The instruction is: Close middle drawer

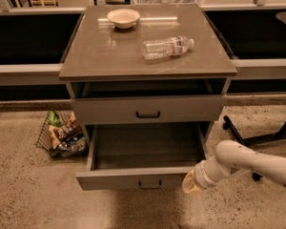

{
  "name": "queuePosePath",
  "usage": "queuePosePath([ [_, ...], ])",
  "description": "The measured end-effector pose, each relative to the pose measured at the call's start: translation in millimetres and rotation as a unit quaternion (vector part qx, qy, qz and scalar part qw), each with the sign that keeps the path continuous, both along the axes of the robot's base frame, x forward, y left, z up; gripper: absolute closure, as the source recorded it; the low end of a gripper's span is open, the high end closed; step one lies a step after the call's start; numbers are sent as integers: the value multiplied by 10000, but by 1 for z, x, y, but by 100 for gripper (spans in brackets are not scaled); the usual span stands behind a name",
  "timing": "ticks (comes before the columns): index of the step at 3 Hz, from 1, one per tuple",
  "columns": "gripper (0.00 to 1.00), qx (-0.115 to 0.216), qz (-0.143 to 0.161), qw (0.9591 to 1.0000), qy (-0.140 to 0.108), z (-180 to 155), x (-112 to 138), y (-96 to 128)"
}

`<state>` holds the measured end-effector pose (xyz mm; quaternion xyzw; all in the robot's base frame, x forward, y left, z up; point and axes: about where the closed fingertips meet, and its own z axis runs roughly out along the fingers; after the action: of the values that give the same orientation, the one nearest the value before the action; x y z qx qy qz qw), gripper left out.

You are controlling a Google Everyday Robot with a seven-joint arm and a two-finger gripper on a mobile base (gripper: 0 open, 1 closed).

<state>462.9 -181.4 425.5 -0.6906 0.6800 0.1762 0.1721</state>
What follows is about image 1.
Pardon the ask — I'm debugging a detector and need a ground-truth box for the grey drawer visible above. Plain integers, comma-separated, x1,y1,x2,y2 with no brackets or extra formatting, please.
71,95,225,125
76,122,207,191

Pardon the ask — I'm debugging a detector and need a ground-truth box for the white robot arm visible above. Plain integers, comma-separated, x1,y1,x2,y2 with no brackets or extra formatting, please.
182,140,286,194

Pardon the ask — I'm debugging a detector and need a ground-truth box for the grey top drawer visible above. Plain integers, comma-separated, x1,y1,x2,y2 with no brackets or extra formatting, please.
71,95,225,125

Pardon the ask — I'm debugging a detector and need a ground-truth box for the grey drawer cabinet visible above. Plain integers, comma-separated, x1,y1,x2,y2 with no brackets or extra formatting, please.
58,3,238,138

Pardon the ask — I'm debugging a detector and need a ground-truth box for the black wheeled stand base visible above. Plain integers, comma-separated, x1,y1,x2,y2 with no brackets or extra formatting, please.
222,103,286,181

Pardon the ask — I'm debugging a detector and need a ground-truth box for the clear plastic water bottle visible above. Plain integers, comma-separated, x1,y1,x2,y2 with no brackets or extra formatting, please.
142,35,194,60

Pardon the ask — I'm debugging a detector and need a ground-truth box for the white ceramic bowl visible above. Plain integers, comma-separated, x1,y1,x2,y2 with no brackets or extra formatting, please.
107,9,140,30

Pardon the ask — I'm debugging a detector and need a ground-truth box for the wire basket with snacks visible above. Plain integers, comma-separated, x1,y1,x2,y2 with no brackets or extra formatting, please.
36,110,88,158

